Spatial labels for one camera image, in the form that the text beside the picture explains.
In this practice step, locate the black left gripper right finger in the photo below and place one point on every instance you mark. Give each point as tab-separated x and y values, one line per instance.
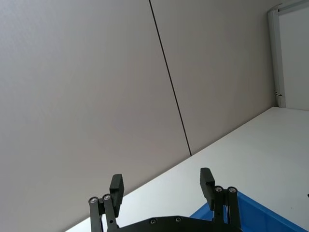
224	205

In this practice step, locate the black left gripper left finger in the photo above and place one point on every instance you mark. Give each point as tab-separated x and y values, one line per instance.
113	205

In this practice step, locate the blue plastic bin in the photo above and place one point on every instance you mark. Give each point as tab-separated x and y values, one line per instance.
260	215

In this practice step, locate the pale grey door frame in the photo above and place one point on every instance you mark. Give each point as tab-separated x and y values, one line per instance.
275	55

